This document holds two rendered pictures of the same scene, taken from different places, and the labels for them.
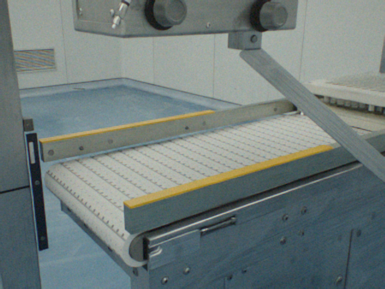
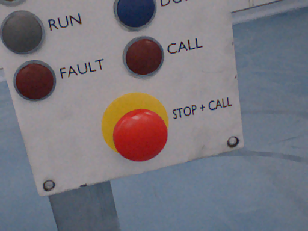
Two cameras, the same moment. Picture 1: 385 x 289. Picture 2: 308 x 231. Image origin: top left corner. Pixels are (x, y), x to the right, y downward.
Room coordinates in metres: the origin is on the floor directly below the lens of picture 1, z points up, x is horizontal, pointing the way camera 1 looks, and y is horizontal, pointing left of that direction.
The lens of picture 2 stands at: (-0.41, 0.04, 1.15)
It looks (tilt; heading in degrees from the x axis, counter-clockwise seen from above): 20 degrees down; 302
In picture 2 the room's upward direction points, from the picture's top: 11 degrees counter-clockwise
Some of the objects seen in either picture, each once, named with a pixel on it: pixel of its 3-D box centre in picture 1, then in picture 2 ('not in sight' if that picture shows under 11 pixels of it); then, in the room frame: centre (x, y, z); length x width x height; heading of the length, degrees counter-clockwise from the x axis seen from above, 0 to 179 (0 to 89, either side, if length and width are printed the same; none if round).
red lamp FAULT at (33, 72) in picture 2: not in sight; (35, 81); (-0.19, -0.21, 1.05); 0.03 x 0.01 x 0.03; 36
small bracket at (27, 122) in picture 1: (27, 123); not in sight; (0.64, 0.24, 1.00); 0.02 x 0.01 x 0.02; 36
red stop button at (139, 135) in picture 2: not in sight; (136, 127); (-0.25, -0.24, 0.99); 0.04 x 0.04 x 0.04; 36
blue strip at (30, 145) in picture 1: (38, 194); not in sight; (0.63, 0.23, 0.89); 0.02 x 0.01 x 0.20; 126
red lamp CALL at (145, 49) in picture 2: not in sight; (144, 57); (-0.26, -0.25, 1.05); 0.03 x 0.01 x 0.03; 36
